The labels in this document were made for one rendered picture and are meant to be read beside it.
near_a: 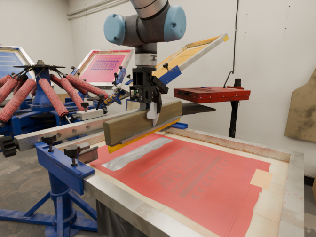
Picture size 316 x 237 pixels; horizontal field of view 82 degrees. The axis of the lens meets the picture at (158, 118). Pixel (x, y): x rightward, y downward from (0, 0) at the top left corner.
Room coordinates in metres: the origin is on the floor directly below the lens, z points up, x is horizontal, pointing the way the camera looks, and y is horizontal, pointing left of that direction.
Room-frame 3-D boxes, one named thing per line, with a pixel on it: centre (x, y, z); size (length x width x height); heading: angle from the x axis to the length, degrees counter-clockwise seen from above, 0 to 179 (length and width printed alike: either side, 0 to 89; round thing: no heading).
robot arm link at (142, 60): (0.65, 0.04, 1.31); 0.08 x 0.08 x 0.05
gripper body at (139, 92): (0.65, 0.05, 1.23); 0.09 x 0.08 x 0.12; 142
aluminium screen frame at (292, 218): (0.62, -0.04, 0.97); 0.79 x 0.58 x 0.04; 52
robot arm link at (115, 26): (0.56, 0.08, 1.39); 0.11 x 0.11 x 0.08; 56
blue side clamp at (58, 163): (0.54, 0.32, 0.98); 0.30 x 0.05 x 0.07; 52
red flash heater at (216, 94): (1.80, -0.53, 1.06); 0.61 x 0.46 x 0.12; 112
